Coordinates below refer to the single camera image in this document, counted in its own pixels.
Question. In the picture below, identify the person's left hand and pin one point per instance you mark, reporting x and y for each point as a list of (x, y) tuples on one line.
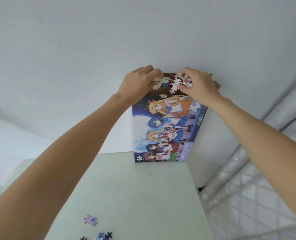
[(135, 84)]

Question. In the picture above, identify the person's right hand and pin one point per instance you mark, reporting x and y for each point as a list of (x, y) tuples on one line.
[(204, 87)]

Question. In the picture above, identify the handful of puzzle pieces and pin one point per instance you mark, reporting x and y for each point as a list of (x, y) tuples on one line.
[(175, 81)]

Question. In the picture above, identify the cartoon print puzzle box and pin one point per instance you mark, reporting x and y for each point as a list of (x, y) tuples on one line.
[(143, 147)]

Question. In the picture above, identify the pile of puzzle pieces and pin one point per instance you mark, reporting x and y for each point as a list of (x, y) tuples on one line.
[(90, 219)]

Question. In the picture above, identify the person's right forearm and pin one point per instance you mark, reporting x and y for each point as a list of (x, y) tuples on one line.
[(267, 152)]

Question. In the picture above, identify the person's left forearm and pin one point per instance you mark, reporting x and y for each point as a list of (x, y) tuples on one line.
[(53, 167)]

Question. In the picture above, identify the grey patterned curtain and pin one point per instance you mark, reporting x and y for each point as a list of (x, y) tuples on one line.
[(257, 202)]

